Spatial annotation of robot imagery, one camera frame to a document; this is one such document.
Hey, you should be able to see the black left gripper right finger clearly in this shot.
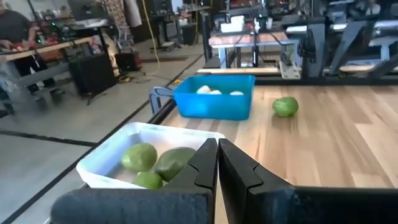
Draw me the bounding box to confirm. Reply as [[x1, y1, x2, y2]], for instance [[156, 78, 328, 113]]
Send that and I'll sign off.
[[218, 138, 398, 224]]

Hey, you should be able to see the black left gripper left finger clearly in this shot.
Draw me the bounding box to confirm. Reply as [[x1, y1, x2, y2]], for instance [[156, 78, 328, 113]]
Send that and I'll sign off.
[[50, 138, 218, 224]]

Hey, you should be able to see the green lime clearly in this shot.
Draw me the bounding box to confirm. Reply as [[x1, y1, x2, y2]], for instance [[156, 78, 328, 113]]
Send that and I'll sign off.
[[132, 170, 164, 190], [272, 96, 300, 118], [154, 146, 197, 183], [120, 142, 159, 173]]

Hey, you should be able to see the blue plastic basket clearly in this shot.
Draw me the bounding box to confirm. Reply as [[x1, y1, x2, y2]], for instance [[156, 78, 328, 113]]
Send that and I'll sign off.
[[173, 74, 256, 121]]

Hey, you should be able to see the white plastic basket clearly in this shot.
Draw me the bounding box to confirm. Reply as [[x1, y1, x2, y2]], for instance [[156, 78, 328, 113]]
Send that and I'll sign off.
[[76, 121, 225, 190]]

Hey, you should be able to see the red and black machine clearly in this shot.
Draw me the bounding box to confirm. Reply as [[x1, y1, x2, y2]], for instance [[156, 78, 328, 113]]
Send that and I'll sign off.
[[115, 51, 143, 72]]

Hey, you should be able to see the pink-topped workshop table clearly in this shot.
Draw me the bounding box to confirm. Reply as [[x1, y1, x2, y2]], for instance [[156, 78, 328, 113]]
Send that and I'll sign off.
[[208, 30, 296, 69]]

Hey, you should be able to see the black cabinet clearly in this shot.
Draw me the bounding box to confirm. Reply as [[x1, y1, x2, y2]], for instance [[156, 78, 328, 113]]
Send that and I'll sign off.
[[68, 53, 118, 96]]

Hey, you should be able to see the black bin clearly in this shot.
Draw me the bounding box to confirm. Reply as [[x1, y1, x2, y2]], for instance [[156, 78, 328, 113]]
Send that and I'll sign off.
[[181, 24, 200, 46]]

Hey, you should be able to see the white box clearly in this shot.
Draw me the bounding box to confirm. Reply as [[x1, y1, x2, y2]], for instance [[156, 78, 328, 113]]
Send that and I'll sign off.
[[220, 15, 246, 34]]

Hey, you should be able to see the white hanging cloth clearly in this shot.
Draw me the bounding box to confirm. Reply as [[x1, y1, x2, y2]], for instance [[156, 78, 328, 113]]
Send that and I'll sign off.
[[123, 0, 143, 28]]

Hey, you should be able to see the patterned hanging cloth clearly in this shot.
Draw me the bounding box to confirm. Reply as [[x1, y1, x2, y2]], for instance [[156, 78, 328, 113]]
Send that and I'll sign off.
[[101, 0, 129, 29]]

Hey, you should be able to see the wooden workbench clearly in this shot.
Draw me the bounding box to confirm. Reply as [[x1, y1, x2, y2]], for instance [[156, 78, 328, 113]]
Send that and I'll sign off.
[[0, 35, 103, 91]]

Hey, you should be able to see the person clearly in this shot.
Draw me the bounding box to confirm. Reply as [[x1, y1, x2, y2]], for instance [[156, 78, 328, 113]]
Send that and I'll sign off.
[[0, 1, 60, 94]]

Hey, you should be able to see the black aluminium table frame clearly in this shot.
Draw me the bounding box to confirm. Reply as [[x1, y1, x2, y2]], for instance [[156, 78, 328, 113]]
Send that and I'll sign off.
[[146, 18, 398, 125]]

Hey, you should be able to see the yellow hanging hose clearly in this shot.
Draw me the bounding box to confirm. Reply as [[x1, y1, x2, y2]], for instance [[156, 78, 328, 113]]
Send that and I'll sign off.
[[141, 0, 161, 75]]

